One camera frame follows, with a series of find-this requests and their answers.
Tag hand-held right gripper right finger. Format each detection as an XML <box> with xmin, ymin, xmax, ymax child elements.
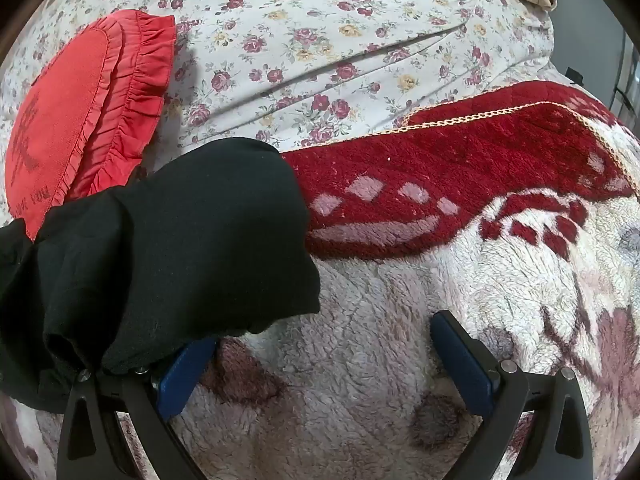
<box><xmin>430</xmin><ymin>309</ymin><xmax>594</xmax><ymax>480</ymax></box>

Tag floral bed sheet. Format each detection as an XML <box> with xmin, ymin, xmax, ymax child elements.
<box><xmin>0</xmin><ymin>0</ymin><xmax>557</xmax><ymax>228</ymax></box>

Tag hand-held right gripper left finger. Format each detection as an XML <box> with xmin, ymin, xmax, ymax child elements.
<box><xmin>56</xmin><ymin>337</ymin><xmax>217</xmax><ymax>480</ymax></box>

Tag black pants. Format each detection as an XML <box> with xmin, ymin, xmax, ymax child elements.
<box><xmin>0</xmin><ymin>136</ymin><xmax>322</xmax><ymax>413</ymax></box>

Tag red ruffled pillow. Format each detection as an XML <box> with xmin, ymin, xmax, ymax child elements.
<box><xmin>4</xmin><ymin>10</ymin><xmax>177</xmax><ymax>242</ymax></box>

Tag red and white plush blanket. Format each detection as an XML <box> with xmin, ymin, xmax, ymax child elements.
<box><xmin>0</xmin><ymin>80</ymin><xmax>640</xmax><ymax>480</ymax></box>

